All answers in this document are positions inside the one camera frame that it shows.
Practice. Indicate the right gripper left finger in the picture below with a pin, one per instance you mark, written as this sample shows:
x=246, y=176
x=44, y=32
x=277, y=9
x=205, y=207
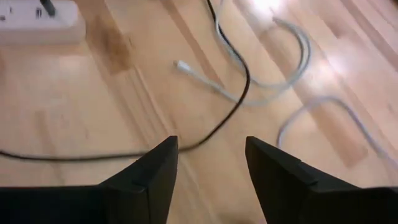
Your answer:
x=140, y=193

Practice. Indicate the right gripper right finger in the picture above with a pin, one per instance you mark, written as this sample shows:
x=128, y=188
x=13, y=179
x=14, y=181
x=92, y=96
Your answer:
x=289, y=193

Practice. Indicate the white USB charging hub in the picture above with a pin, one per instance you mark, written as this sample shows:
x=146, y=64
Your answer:
x=62, y=28

